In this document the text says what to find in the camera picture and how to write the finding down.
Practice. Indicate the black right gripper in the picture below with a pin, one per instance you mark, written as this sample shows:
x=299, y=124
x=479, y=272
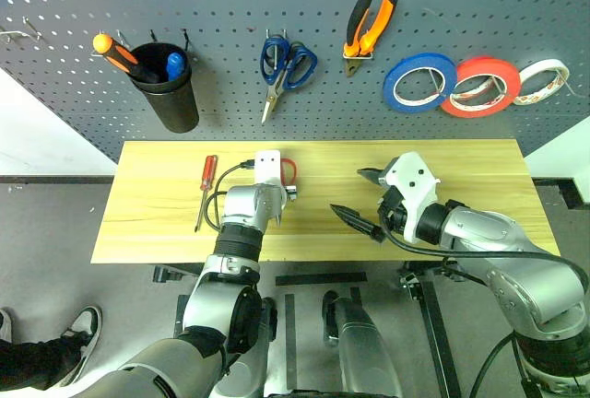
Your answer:
x=392, y=214

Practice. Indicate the blue tape roll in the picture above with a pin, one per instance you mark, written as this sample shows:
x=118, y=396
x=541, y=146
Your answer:
x=415, y=61

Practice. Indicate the orange black pliers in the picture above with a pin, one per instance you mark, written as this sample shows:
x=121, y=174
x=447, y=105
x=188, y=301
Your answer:
x=355, y=15

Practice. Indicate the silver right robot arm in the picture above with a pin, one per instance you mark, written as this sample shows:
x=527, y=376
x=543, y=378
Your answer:
x=488, y=232

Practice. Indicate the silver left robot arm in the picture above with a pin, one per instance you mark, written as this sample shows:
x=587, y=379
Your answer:
x=249, y=207

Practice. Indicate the small silver double hook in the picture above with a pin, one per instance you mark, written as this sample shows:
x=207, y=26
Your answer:
x=435, y=80

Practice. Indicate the black table leg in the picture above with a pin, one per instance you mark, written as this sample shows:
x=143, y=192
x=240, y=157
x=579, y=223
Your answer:
x=175, y=273
x=435, y=324

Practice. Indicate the dark grey right leg shell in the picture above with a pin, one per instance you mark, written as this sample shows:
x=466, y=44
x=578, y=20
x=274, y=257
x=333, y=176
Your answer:
x=364, y=347

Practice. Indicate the narrow black floor tape strip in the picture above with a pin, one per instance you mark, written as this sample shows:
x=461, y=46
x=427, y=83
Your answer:
x=290, y=333

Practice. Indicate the red tape roll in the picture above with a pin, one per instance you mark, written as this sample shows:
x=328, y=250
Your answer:
x=488, y=64

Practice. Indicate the black cup holder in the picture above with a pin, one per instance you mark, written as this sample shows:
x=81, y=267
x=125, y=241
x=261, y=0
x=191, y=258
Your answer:
x=175, y=108

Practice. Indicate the black table foot bar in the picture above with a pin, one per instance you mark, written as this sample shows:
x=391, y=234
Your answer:
x=182, y=315

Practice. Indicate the white tape roll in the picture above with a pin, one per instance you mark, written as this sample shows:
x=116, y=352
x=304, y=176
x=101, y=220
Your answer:
x=544, y=65

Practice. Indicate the black white sneaker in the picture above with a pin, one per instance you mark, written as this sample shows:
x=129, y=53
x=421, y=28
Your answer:
x=85, y=329

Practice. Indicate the black trouser leg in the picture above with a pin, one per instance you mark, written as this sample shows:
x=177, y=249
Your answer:
x=32, y=363

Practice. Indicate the silver pegboard hook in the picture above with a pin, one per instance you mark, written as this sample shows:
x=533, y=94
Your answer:
x=11, y=35
x=32, y=28

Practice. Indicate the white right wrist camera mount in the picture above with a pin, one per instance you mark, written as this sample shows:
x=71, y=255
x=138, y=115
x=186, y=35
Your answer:
x=410, y=177

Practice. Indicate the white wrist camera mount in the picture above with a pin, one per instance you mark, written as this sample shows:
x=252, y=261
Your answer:
x=267, y=167
x=410, y=177

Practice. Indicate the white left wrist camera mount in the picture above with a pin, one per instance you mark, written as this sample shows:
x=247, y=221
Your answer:
x=267, y=167

